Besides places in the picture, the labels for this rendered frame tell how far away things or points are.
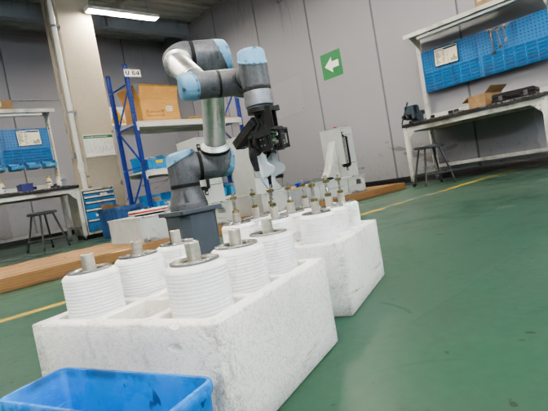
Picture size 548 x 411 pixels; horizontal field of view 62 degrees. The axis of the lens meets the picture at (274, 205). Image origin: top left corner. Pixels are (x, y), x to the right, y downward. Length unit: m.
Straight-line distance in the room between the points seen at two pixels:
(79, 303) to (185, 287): 0.24
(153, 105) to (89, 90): 1.57
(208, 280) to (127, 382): 0.18
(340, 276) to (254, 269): 0.39
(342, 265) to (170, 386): 0.57
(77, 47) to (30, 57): 2.30
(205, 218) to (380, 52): 5.54
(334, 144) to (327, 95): 2.68
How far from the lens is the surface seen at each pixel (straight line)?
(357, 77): 7.22
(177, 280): 0.67
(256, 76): 1.20
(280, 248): 0.86
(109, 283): 0.84
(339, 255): 1.10
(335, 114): 7.46
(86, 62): 8.05
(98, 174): 7.66
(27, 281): 2.97
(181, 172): 1.78
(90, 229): 6.71
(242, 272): 0.76
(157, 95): 6.71
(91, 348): 0.80
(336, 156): 4.96
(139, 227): 3.31
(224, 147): 1.80
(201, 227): 1.76
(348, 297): 1.12
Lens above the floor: 0.35
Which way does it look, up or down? 3 degrees down
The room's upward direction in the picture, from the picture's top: 10 degrees counter-clockwise
